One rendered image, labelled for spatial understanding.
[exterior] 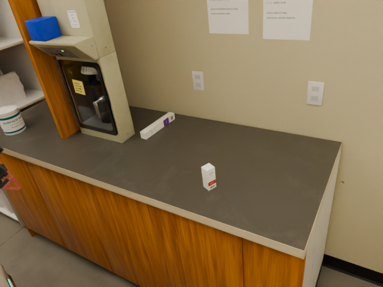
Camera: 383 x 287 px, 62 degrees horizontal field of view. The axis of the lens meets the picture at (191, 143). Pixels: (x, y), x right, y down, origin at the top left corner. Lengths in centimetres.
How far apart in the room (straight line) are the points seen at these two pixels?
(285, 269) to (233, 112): 89
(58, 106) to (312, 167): 136
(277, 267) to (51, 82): 143
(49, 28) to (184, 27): 65
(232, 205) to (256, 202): 10
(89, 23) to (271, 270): 127
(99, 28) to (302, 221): 118
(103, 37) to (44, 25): 26
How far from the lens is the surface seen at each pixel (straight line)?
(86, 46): 154
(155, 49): 192
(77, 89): 179
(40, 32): 166
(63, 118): 196
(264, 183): 136
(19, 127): 223
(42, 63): 185
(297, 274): 128
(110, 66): 164
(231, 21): 163
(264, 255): 128
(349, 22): 150
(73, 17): 163
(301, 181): 139
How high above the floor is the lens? 181
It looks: 32 degrees down
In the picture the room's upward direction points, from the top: 8 degrees counter-clockwise
